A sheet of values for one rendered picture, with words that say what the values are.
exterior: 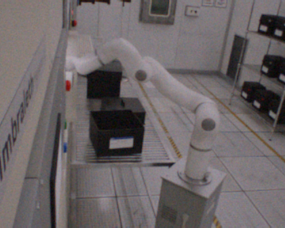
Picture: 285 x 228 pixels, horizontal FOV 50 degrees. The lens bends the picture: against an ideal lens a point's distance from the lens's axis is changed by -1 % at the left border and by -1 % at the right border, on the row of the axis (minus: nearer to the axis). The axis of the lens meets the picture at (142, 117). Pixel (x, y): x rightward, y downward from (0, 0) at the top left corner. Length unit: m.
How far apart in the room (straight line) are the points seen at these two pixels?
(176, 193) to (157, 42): 4.71
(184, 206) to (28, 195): 1.50
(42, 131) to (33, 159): 0.05
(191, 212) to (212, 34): 5.10
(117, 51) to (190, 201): 0.85
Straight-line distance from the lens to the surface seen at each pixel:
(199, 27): 6.35
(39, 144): 0.33
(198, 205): 1.67
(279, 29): 4.46
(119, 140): 1.77
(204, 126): 1.48
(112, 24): 5.95
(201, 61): 6.53
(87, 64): 1.54
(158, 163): 1.81
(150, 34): 6.09
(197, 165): 1.66
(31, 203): 0.25
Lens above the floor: 1.72
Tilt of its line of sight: 24 degrees down
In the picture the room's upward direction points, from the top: 6 degrees clockwise
